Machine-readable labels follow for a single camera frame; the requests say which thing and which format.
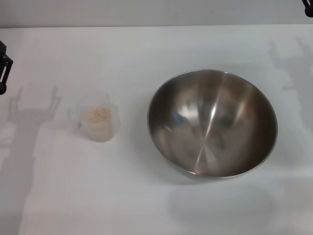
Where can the clear plastic measuring cup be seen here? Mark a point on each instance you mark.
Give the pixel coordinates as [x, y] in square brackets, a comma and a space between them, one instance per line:
[97, 131]

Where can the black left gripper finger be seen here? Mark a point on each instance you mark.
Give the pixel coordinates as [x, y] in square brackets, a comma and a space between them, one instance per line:
[5, 71]

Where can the white uncooked rice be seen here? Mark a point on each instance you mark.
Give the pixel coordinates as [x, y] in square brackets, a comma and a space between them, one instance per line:
[97, 114]

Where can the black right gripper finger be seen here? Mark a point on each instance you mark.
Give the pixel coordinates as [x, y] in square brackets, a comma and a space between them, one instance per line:
[308, 7]

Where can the large stainless steel bowl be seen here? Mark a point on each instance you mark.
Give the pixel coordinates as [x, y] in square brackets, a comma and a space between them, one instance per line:
[212, 122]

